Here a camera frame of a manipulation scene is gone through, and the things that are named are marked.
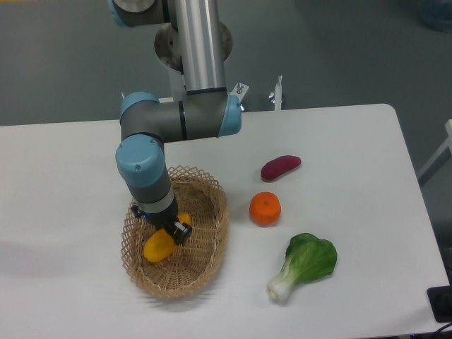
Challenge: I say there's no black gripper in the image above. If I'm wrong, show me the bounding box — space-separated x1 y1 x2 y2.
130 203 192 246

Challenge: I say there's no yellow mango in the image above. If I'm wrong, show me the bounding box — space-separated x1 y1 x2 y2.
143 213 192 263

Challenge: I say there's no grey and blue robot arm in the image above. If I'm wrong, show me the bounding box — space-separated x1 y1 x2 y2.
109 1 242 245

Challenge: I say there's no woven wicker basket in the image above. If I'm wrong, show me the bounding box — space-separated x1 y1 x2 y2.
121 166 229 298

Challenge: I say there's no orange tangerine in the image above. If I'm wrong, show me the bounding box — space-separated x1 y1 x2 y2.
249 191 282 227

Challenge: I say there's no purple sweet potato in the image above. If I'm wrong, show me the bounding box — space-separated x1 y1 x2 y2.
261 155 302 182

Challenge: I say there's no green bok choy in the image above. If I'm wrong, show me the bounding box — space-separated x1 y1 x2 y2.
266 233 338 304

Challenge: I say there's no black device at table edge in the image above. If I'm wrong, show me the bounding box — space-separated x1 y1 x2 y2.
427 285 451 323

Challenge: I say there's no white metal frame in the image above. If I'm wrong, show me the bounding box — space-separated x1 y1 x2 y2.
417 119 451 187

